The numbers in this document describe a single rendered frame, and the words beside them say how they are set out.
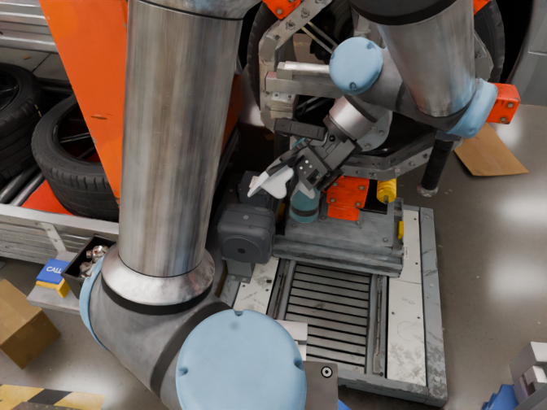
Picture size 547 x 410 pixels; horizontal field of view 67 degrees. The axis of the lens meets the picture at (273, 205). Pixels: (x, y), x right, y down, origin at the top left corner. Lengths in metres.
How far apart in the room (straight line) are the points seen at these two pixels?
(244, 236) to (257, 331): 0.94
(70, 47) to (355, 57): 0.54
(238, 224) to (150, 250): 0.96
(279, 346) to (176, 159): 0.19
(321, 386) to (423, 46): 0.46
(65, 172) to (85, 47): 0.71
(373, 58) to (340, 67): 0.05
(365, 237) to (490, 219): 0.75
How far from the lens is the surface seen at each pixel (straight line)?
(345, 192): 1.29
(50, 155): 1.63
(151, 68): 0.33
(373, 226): 1.62
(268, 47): 1.07
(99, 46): 0.87
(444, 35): 0.37
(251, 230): 1.33
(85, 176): 1.49
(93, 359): 1.66
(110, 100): 0.93
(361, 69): 0.60
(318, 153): 0.76
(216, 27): 0.32
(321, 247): 1.62
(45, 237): 1.65
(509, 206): 2.25
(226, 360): 0.40
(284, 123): 0.79
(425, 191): 0.99
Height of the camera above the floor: 1.41
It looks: 46 degrees down
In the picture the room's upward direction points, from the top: straight up
